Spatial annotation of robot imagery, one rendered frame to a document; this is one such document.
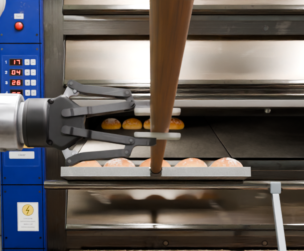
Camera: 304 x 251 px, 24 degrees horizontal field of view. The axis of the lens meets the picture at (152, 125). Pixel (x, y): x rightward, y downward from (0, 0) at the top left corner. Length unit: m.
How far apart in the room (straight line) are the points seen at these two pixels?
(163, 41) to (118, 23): 2.05
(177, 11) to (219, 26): 2.14
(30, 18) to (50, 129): 1.52
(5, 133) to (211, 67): 1.59
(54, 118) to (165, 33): 0.60
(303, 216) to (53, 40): 1.10
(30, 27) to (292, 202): 1.13
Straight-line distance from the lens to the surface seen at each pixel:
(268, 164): 2.66
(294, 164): 2.68
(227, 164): 2.13
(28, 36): 2.60
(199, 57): 2.61
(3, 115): 1.08
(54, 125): 1.10
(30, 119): 1.08
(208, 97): 2.46
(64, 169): 2.12
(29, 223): 2.68
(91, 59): 2.61
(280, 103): 2.49
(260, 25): 2.62
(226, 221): 2.67
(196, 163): 2.12
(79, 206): 2.67
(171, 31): 0.52
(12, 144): 1.09
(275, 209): 2.26
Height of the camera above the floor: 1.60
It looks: 6 degrees down
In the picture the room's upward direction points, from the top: straight up
